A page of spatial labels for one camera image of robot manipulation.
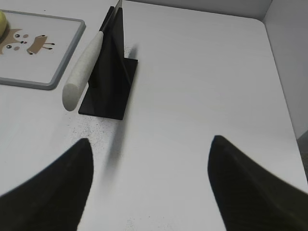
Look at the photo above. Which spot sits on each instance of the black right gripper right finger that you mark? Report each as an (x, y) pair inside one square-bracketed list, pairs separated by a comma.
[(249, 197)]

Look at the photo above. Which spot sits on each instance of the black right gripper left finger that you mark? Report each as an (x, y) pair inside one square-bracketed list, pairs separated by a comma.
[(55, 198)]

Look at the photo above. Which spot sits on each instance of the white ceramic knife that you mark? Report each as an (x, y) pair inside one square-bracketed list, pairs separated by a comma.
[(83, 68)]

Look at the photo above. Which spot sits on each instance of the yellow plastic banana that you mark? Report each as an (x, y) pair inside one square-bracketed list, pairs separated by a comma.
[(3, 23)]

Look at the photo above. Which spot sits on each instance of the black knife stand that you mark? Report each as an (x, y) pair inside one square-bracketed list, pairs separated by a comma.
[(112, 77)]

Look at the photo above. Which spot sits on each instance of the white grey cutting board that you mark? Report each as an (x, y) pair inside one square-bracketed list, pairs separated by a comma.
[(35, 49)]

